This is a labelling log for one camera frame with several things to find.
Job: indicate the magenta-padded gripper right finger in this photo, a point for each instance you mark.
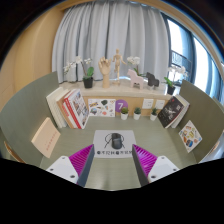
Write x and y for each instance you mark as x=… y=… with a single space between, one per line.
x=161 y=166

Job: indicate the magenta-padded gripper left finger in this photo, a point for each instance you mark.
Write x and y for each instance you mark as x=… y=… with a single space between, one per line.
x=65 y=165

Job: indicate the black computer mouse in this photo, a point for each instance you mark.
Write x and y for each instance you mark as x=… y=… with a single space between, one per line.
x=116 y=141

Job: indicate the white printed mouse pad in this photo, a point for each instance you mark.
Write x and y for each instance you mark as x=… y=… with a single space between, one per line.
x=100 y=136

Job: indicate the beige booklet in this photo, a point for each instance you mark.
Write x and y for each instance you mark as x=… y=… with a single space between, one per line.
x=46 y=137

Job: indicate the colourful sticker card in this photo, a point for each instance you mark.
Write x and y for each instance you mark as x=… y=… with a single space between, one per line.
x=190 y=136

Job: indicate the succulent in white pot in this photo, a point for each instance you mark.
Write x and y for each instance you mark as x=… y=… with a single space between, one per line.
x=124 y=116
x=137 y=116
x=153 y=117

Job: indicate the wooden chair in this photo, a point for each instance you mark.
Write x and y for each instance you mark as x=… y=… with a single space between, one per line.
x=13 y=152
x=218 y=146

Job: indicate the black cover book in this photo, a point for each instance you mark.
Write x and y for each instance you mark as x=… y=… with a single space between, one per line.
x=170 y=111

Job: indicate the brown book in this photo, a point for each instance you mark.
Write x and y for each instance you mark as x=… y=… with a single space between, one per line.
x=62 y=108

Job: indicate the white book behind black book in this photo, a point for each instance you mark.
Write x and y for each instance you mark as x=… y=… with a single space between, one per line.
x=184 y=111

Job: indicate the red and white book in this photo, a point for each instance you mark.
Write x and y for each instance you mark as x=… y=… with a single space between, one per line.
x=69 y=106

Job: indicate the white illustrated sticker card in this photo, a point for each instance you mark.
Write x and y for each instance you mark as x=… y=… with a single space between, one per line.
x=101 y=107

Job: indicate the green desk divider panel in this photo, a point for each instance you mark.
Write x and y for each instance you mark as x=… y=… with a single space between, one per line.
x=206 y=110
x=23 y=110

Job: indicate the purple round number sign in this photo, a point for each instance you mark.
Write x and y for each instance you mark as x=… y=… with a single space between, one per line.
x=121 y=104

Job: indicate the white orchid in black pot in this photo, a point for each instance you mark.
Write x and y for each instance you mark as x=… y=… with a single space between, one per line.
x=171 y=89
x=88 y=82

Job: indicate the black wooden horse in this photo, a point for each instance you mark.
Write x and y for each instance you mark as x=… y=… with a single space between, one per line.
x=152 y=80

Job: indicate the light wooden desk shelf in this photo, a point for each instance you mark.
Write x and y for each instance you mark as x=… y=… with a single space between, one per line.
x=116 y=91

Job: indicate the wooden hand model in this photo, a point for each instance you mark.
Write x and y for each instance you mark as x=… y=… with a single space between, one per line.
x=105 y=68

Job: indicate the white orchid flowers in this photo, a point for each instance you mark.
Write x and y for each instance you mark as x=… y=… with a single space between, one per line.
x=134 y=60

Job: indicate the window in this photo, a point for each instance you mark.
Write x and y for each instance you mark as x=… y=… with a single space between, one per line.
x=200 y=63

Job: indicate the wooden mannequin figure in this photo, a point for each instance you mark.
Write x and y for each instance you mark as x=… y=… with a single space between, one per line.
x=117 y=63

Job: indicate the grey curtain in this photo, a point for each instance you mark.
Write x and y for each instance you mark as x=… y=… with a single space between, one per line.
x=110 y=33

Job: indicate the white wall switch plate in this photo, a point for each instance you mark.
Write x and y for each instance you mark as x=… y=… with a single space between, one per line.
x=160 y=104

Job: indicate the white wall socket plate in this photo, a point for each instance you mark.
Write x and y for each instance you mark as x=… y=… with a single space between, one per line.
x=147 y=103

